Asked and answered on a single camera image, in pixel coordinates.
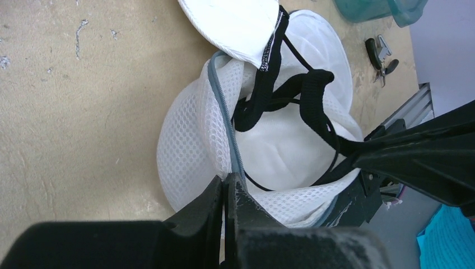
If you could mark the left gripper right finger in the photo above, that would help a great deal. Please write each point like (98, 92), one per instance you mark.
(254, 239)

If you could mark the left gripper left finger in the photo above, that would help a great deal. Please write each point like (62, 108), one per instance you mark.
(188, 239)

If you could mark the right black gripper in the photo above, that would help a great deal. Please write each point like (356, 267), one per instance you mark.
(435, 158)

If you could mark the blue-trimmed white mesh laundry bag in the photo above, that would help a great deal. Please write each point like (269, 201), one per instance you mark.
(196, 145)

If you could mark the white bra with black straps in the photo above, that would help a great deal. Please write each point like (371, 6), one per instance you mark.
(291, 120)

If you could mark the cyan cloth at corner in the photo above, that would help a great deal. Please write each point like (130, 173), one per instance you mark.
(447, 241)

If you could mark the teal transparent plastic bin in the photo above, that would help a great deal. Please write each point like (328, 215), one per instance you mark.
(404, 12)

